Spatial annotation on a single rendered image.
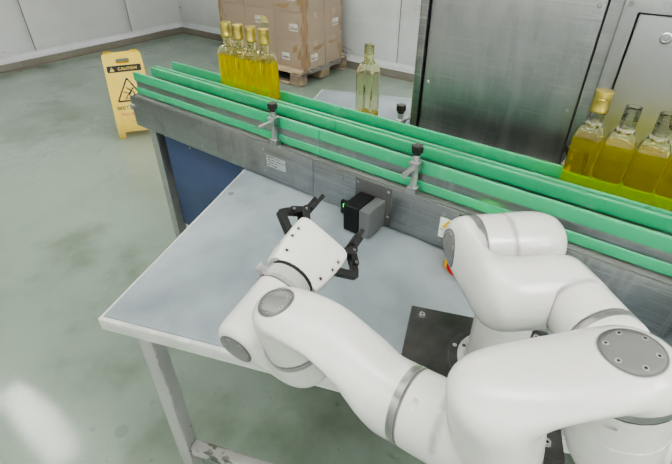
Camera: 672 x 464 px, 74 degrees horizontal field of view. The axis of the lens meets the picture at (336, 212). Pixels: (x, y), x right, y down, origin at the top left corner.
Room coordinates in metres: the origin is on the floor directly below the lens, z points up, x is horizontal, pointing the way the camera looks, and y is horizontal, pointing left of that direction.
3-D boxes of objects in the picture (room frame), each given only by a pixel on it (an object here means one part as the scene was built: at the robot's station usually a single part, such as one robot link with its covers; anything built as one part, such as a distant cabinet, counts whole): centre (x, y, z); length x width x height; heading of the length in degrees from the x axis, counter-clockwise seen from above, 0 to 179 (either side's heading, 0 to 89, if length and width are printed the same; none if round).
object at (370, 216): (0.98, -0.07, 0.79); 0.08 x 0.08 x 0.08; 53
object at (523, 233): (0.53, -0.27, 1.01); 0.13 x 0.10 x 0.16; 96
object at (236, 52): (1.50, 0.31, 1.02); 0.06 x 0.06 x 0.28; 53
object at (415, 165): (0.93, -0.18, 0.94); 0.07 x 0.04 x 0.13; 143
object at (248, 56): (1.47, 0.27, 1.02); 0.06 x 0.06 x 0.28; 53
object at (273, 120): (1.20, 0.19, 0.94); 0.07 x 0.04 x 0.13; 143
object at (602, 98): (0.88, -0.54, 1.14); 0.04 x 0.04 x 0.04
